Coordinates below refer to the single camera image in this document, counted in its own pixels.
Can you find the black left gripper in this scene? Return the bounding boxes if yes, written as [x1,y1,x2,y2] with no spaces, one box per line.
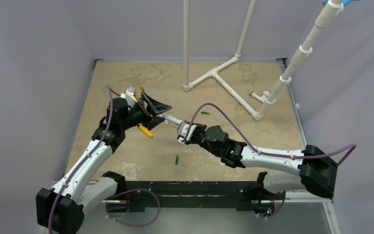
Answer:
[120,93,171,131]

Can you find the white remote control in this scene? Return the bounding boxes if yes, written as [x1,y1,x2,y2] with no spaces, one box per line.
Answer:
[160,114,185,126]

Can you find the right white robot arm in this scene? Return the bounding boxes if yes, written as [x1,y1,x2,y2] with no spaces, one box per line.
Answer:
[177,123,338,219]

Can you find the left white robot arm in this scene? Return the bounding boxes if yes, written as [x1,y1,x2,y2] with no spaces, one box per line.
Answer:
[36,92,172,234]

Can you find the white pipe fitting brass end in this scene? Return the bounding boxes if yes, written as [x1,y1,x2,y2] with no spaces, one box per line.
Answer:
[250,90,270,103]

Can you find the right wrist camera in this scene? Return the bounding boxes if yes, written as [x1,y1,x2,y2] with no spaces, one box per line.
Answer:
[177,121,195,145]

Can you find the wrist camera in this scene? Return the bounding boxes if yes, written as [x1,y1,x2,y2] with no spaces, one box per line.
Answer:
[177,121,195,145]
[125,86,138,107]

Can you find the yellow handled pliers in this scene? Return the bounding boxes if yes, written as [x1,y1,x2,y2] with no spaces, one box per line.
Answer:
[134,86,144,100]

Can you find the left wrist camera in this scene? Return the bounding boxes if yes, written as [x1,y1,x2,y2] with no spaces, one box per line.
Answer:
[125,86,138,107]

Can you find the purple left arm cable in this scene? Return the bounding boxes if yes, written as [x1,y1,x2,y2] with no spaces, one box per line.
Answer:
[47,86,122,234]

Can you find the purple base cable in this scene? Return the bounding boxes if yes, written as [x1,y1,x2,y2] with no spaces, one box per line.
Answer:
[105,188,161,228]

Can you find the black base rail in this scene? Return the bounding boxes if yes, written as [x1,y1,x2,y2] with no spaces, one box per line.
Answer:
[106,181,285,214]

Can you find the aluminium frame rail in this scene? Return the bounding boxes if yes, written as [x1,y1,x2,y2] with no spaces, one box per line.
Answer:
[277,58,341,234]

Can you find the white PVC pipe frame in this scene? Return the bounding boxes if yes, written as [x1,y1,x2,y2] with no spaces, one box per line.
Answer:
[183,0,346,121]

